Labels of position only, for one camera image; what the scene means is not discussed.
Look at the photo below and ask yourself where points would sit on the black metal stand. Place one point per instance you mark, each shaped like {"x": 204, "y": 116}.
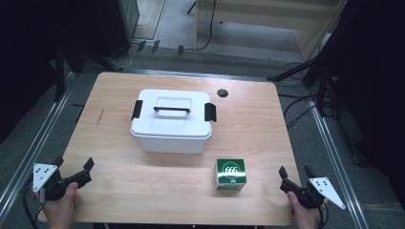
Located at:
{"x": 60, "y": 73}

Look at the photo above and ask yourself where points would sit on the black round table grommet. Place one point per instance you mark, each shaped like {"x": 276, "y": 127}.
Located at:
{"x": 222, "y": 93}

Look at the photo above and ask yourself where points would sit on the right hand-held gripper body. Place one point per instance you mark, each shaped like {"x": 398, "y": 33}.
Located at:
{"x": 321, "y": 191}

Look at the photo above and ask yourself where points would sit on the person's right hand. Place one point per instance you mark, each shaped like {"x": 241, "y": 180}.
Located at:
{"x": 304, "y": 216}

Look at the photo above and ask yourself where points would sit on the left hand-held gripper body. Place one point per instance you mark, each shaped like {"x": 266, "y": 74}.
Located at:
{"x": 44, "y": 173}

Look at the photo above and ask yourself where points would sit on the white plastic storage box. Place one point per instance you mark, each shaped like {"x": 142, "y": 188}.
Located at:
{"x": 173, "y": 144}

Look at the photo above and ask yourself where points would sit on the dark cabinet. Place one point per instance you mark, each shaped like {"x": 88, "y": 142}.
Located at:
{"x": 117, "y": 25}

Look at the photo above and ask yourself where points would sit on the aluminium floor rail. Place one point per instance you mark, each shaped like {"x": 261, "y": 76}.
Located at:
{"x": 31, "y": 152}
{"x": 337, "y": 165}

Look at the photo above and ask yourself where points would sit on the black tripod stand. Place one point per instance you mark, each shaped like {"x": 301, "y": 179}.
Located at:
{"x": 318, "y": 68}

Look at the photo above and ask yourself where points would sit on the light wooden furniture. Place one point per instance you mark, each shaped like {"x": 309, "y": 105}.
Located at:
{"x": 270, "y": 16}

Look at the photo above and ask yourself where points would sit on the person's left hand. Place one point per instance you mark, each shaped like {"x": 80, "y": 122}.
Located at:
{"x": 60, "y": 210}

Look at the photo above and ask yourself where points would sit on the green and white carton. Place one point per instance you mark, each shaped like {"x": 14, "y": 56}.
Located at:
{"x": 230, "y": 174}

